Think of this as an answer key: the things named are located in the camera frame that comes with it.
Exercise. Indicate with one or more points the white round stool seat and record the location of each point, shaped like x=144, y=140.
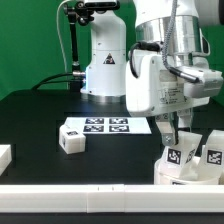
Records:
x=191, y=179

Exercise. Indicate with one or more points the paper sheet with markers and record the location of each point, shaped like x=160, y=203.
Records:
x=109, y=125

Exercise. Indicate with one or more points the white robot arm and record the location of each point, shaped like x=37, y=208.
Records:
x=170, y=28

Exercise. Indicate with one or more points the white left rail block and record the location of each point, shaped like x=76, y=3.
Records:
x=5, y=157

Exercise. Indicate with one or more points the white front rail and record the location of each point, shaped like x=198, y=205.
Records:
x=111, y=198

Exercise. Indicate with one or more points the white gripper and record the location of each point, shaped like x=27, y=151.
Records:
x=156, y=91

